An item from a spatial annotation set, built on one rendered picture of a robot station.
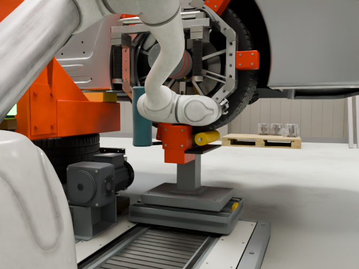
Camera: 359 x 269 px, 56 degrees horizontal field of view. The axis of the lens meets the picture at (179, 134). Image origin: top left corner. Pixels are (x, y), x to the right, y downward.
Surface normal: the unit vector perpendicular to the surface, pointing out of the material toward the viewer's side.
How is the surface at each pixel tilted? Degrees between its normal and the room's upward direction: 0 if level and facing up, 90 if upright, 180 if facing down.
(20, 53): 72
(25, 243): 79
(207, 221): 90
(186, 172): 90
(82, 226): 90
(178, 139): 90
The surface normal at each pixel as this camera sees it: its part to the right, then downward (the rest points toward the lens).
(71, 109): 0.94, 0.03
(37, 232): 0.86, -0.23
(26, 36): 0.65, -0.39
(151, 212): -0.36, 0.07
